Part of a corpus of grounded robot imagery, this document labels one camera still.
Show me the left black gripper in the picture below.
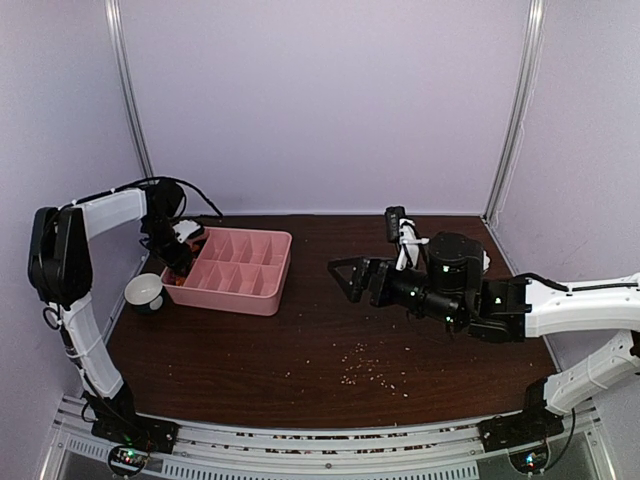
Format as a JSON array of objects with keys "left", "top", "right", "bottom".
[{"left": 141, "top": 215, "right": 194, "bottom": 277}]

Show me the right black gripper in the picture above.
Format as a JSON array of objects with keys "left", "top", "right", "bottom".
[{"left": 328, "top": 257, "right": 465, "bottom": 329}]

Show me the black argyle red orange sock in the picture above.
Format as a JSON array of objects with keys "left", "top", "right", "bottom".
[{"left": 187, "top": 240, "right": 206, "bottom": 255}]

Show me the maroon orange purple striped sock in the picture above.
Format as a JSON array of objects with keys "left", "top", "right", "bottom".
[{"left": 166, "top": 272, "right": 187, "bottom": 287}]

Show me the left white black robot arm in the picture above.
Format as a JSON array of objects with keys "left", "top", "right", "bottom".
[{"left": 27, "top": 176, "right": 202, "bottom": 448}]

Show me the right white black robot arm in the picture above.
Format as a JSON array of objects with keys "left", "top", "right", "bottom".
[{"left": 327, "top": 232, "right": 639, "bottom": 442}]

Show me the small white round container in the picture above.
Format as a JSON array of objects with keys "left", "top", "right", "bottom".
[{"left": 124, "top": 273, "right": 165, "bottom": 315}]

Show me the pink divided organizer tray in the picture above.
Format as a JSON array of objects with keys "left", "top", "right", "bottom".
[{"left": 161, "top": 227, "right": 293, "bottom": 316}]

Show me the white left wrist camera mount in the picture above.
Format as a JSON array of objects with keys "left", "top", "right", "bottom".
[{"left": 173, "top": 219, "right": 205, "bottom": 243}]

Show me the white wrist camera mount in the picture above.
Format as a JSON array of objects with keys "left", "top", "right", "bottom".
[
  {"left": 173, "top": 219, "right": 205, "bottom": 243},
  {"left": 395, "top": 218, "right": 430, "bottom": 271}
]

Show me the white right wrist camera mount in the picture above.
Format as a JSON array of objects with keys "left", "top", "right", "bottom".
[{"left": 395, "top": 218, "right": 430, "bottom": 271}]

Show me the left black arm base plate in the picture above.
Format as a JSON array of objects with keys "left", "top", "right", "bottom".
[{"left": 91, "top": 416, "right": 179, "bottom": 454}]

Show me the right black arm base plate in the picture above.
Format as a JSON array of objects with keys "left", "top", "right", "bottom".
[{"left": 477, "top": 409, "right": 564, "bottom": 452}]

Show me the left aluminium frame post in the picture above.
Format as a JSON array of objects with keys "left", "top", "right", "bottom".
[{"left": 104, "top": 0, "right": 158, "bottom": 187}]

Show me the aluminium frame post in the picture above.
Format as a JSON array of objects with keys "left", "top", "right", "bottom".
[
  {"left": 104, "top": 0, "right": 158, "bottom": 187},
  {"left": 482, "top": 0, "right": 545, "bottom": 226}
]

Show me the right aluminium frame post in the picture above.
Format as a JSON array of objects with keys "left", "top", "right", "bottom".
[{"left": 482, "top": 0, "right": 545, "bottom": 226}]

